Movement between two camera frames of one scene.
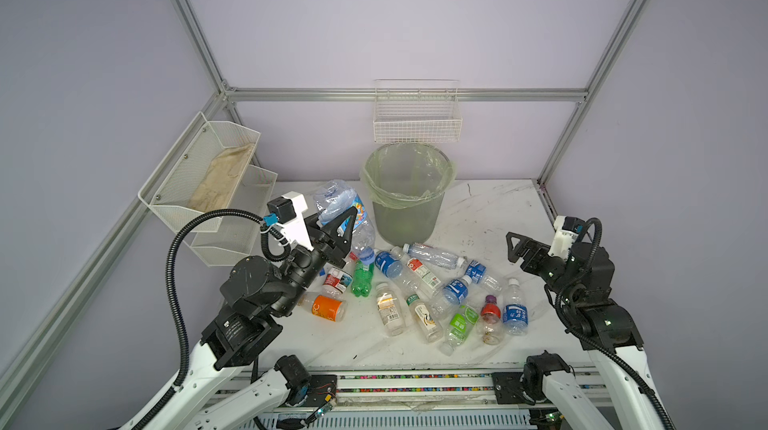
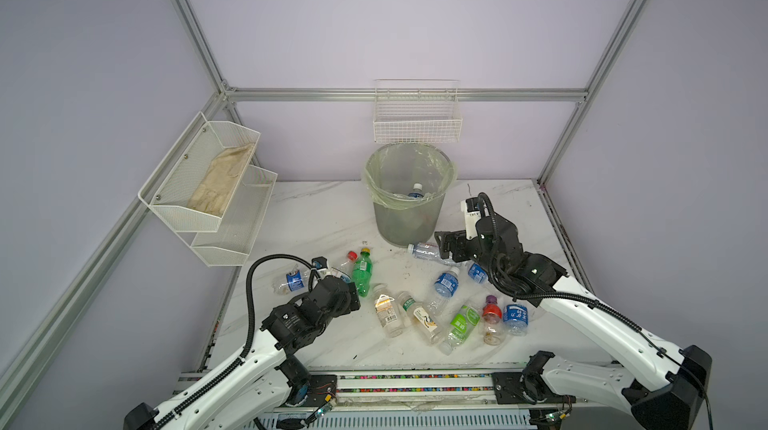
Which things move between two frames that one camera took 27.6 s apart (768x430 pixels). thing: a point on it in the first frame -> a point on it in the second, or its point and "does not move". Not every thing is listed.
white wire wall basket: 417,110 does not move
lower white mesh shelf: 237,237 does not move
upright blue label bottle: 515,311 does not move
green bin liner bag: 405,175 does not move
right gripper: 519,248 -> 455,239
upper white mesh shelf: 199,173 does not move
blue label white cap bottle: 389,262 -> 417,191
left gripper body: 306,266 -> 344,307
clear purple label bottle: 434,255 does not move
